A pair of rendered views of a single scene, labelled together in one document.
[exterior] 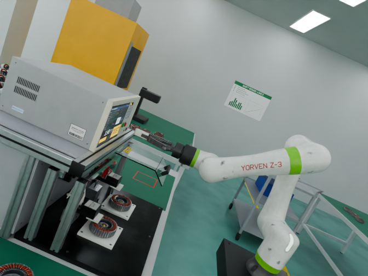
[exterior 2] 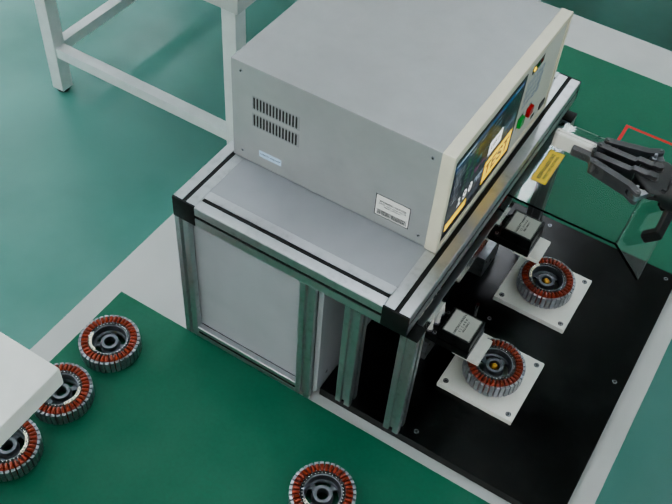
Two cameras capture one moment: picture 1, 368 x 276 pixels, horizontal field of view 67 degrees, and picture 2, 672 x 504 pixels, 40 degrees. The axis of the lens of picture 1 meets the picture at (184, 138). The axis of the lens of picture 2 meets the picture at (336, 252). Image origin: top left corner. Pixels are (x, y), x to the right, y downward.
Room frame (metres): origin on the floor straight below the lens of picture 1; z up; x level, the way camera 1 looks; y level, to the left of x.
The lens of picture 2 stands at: (0.06, -0.04, 2.19)
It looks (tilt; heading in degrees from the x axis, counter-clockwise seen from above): 49 degrees down; 29
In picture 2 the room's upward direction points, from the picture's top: 5 degrees clockwise
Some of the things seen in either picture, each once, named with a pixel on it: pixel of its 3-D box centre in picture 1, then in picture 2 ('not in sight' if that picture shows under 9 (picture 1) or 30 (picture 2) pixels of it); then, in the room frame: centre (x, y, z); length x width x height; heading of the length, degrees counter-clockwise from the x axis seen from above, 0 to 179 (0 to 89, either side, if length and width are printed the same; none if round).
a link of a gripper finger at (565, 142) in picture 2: (141, 134); (573, 145); (1.25, 0.19, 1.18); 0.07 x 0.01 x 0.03; 91
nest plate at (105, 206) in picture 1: (118, 206); (542, 289); (1.28, 0.16, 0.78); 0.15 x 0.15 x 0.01; 1
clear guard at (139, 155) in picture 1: (138, 159); (579, 188); (1.32, 0.16, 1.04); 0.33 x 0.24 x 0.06; 91
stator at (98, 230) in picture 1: (103, 226); (493, 367); (1.04, 0.15, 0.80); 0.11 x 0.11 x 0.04
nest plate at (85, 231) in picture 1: (101, 231); (491, 374); (1.04, 0.15, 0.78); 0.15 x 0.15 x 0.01; 1
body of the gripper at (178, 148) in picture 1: (172, 148); (664, 183); (1.25, 0.03, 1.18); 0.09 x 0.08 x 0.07; 91
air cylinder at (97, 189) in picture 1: (93, 191); (480, 251); (1.28, 0.30, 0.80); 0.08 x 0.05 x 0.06; 1
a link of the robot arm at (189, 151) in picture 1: (186, 155); not in sight; (1.25, -0.04, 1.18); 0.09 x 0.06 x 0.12; 1
